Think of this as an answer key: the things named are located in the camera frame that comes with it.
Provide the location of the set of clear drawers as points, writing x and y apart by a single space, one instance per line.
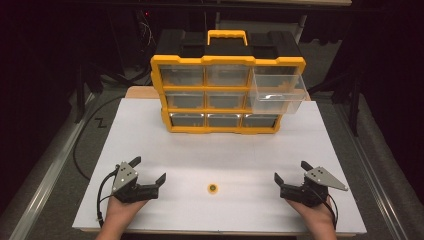
186 100

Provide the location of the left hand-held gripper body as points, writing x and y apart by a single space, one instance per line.
125 176

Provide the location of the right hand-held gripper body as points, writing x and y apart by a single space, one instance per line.
310 193

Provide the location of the person's left hand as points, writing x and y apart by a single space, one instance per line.
120 211

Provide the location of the person's right hand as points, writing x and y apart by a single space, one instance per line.
318 216

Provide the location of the clear plastic drawer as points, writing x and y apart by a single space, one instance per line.
278 100

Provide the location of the white board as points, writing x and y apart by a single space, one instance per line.
213 156

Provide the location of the yellow and black organizer cabinet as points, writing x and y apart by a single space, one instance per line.
226 45

